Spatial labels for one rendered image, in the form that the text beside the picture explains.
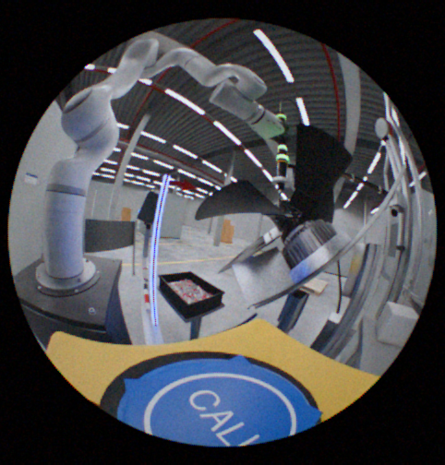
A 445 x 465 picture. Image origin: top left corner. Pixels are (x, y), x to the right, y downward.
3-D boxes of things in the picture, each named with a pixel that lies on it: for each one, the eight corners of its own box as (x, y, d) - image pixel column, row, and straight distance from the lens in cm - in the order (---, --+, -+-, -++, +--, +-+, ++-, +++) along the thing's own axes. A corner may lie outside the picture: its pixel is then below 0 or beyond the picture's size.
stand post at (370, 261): (267, 401, 125) (376, 245, 56) (258, 409, 121) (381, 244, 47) (263, 399, 124) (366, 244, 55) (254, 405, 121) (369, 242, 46)
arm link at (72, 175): (37, 189, 39) (81, 97, 46) (78, 196, 51) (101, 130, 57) (66, 192, 29) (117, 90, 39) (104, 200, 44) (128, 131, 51)
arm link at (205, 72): (221, 46, 65) (275, 92, 47) (198, 73, 68) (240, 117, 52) (201, 41, 59) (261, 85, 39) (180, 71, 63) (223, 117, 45)
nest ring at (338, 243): (304, 280, 64) (300, 274, 65) (352, 243, 60) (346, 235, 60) (272, 296, 41) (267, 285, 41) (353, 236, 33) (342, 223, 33)
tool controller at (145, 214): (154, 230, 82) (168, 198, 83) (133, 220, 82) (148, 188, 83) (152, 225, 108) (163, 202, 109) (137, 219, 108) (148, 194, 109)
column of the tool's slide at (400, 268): (308, 393, 143) (388, 144, 113) (308, 400, 141) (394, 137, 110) (303, 393, 140) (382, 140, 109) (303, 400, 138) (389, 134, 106)
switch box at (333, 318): (327, 366, 75) (356, 330, 63) (304, 353, 74) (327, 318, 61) (332, 355, 82) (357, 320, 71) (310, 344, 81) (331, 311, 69)
